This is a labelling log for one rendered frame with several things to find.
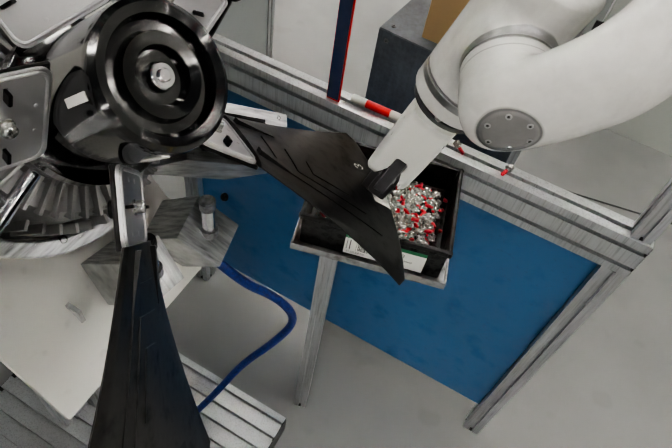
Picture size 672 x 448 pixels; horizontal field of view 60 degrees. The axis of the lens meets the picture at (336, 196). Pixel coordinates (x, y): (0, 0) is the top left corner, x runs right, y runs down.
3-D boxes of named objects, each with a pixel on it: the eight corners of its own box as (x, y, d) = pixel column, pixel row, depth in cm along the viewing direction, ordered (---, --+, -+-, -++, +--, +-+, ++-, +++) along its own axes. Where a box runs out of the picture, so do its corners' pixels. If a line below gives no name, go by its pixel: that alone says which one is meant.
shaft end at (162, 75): (146, 83, 42) (150, 81, 42) (152, 57, 43) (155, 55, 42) (171, 94, 44) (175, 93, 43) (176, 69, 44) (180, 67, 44)
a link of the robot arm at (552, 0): (507, 136, 51) (507, 65, 56) (621, 30, 41) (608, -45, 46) (424, 100, 49) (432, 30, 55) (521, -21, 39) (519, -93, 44)
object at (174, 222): (182, 267, 75) (140, 240, 71) (202, 227, 78) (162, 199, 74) (220, 267, 70) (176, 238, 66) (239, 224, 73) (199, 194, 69)
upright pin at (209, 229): (197, 235, 69) (193, 201, 64) (207, 223, 70) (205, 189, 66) (211, 243, 69) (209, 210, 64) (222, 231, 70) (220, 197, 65)
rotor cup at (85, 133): (-23, 157, 44) (47, 131, 36) (24, -9, 48) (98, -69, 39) (145, 204, 54) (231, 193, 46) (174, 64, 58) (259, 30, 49)
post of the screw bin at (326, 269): (294, 404, 151) (326, 218, 90) (297, 393, 153) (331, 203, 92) (304, 408, 150) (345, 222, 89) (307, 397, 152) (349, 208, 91)
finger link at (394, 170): (419, 129, 57) (417, 127, 62) (372, 191, 58) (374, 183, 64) (429, 137, 57) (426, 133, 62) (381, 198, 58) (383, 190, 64)
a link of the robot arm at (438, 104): (450, 28, 56) (434, 49, 58) (414, 74, 51) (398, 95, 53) (519, 80, 56) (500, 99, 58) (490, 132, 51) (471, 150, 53)
